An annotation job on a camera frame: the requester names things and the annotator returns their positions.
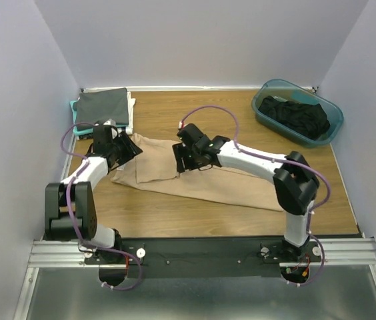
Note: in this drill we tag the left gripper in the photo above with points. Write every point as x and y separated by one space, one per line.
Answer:
125 146

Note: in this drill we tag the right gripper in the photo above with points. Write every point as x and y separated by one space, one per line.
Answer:
181 158

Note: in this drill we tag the beige t shirt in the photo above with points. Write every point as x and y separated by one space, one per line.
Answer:
155 170

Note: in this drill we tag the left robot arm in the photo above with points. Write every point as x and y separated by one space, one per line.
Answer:
70 213

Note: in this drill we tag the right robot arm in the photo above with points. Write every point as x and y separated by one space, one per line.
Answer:
295 185

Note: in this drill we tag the folded grey t shirt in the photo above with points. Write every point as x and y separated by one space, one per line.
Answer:
101 106

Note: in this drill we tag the teal plastic basket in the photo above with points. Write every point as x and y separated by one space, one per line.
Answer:
286 91

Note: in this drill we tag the black t shirt in basket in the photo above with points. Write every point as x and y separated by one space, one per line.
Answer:
308 120

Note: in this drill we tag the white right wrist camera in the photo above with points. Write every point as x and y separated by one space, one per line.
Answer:
181 125

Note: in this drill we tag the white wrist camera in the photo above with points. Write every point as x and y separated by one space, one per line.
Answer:
181 125
110 122

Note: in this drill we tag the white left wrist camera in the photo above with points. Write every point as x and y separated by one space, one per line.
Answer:
110 122

